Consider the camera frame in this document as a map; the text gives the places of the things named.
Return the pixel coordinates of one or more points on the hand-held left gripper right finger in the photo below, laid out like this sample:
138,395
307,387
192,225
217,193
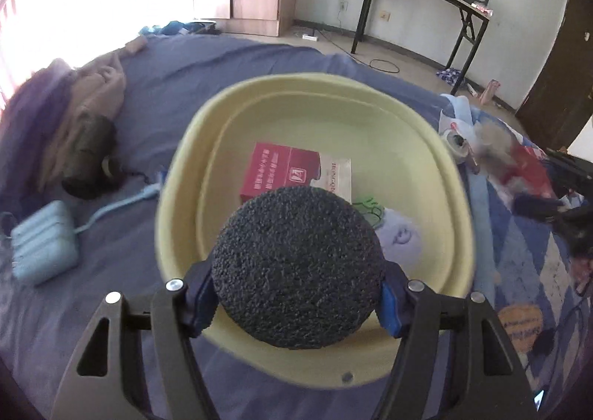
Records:
391,309

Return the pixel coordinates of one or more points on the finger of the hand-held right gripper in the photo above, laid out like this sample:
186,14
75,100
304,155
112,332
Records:
539,207
572,167

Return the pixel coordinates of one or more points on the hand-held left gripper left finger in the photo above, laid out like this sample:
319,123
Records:
201,304

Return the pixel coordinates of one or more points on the black foam disc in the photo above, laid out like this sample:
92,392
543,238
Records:
296,262

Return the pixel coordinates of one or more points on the red and white box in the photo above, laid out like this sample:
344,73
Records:
278,170

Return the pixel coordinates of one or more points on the yellow plastic basin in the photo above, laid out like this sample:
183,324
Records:
324,91

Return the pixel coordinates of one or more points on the red cloth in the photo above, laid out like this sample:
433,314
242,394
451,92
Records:
528,165

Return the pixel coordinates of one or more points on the blue printed fleece blanket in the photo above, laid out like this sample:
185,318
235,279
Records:
509,272

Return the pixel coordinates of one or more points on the dark door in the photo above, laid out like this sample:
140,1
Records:
560,68

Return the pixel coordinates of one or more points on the green plastic item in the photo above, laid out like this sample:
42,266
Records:
370,209

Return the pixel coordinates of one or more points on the tape roll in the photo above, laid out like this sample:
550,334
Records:
456,142

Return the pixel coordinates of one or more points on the light blue cloth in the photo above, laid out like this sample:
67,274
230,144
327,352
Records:
461,110

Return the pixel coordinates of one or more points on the patterned cloth on floor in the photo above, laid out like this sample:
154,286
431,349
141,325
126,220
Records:
448,75

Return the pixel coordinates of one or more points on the light blue ribbed case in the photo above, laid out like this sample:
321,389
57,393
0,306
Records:
44,242

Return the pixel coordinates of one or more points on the blue bed sheet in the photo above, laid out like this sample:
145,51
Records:
162,77

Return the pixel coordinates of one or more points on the brown clothing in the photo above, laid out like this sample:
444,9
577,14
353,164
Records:
97,91

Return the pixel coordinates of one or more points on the purple clothing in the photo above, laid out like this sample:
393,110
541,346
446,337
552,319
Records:
32,100

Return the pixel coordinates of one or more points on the blue clutter pile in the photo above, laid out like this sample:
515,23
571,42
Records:
169,29

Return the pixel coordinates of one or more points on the white power strip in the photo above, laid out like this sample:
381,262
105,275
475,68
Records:
309,36

